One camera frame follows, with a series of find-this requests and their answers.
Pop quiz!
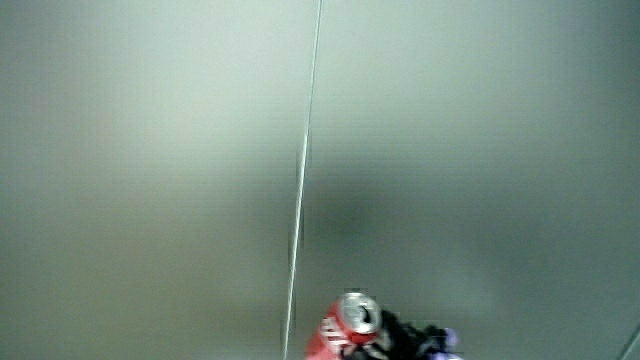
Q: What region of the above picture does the person's right hand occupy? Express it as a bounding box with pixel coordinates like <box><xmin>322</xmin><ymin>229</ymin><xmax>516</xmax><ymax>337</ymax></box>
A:
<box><xmin>343</xmin><ymin>309</ymin><xmax>464</xmax><ymax>360</ymax></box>

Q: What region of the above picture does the red cola can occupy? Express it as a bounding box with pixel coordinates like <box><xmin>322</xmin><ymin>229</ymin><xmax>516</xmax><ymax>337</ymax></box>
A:
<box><xmin>303</xmin><ymin>291</ymin><xmax>384</xmax><ymax>360</ymax></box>

